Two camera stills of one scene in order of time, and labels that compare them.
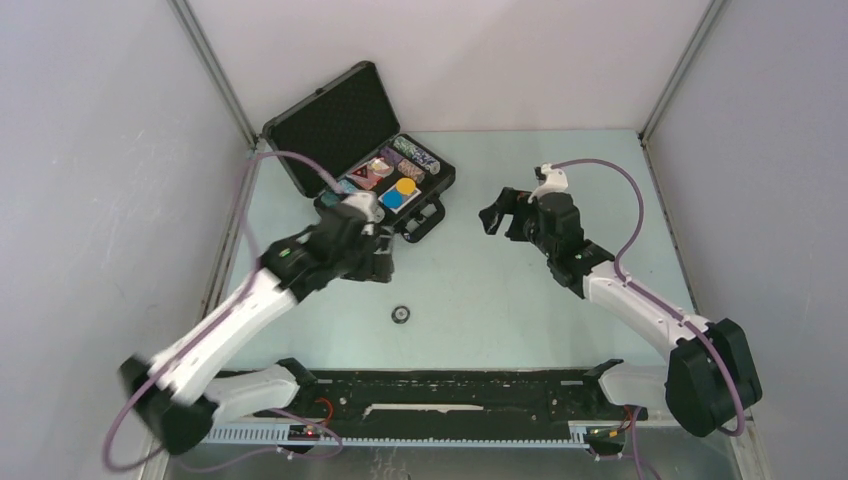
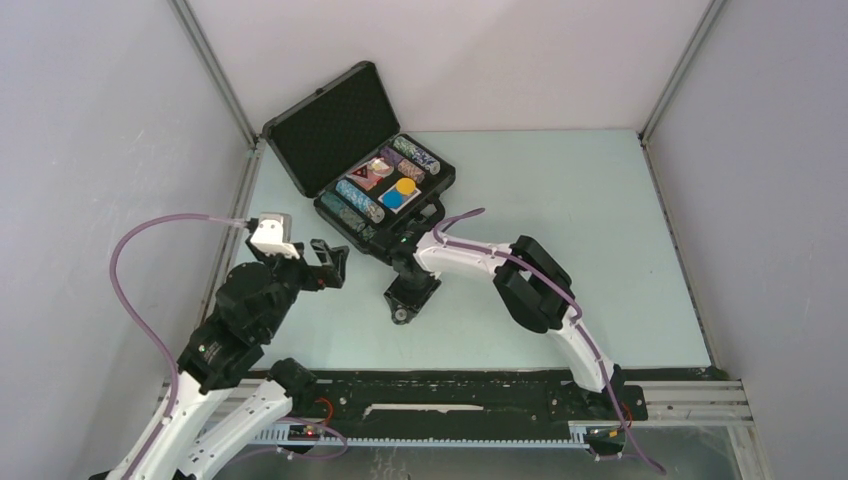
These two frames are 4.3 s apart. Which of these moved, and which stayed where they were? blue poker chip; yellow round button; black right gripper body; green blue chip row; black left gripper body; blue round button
Moved: black right gripper body; black left gripper body
Stayed: yellow round button; blue poker chip; blue round button; green blue chip row
